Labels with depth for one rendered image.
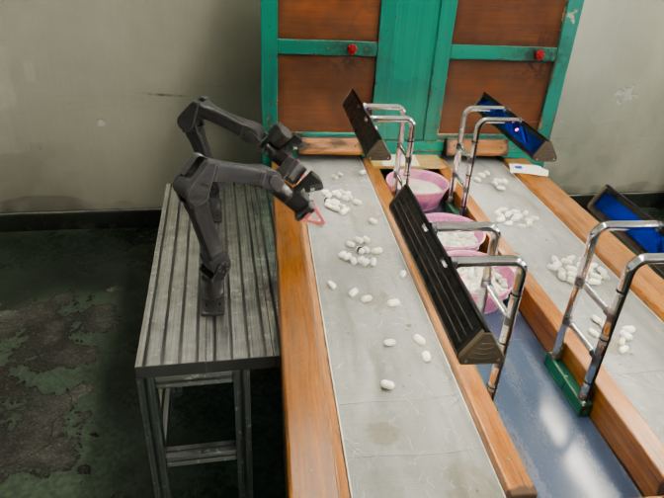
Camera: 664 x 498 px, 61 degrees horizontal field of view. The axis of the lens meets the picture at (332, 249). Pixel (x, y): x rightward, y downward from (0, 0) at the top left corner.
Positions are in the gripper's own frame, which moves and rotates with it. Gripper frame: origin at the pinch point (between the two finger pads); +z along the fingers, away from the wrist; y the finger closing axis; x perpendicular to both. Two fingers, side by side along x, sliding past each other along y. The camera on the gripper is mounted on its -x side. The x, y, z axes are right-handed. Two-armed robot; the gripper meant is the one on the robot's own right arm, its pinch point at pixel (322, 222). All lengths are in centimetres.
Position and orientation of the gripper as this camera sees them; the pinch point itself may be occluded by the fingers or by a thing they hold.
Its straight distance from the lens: 183.1
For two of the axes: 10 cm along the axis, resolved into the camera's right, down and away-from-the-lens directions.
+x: -6.9, 6.7, 2.9
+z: 7.2, 5.6, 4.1
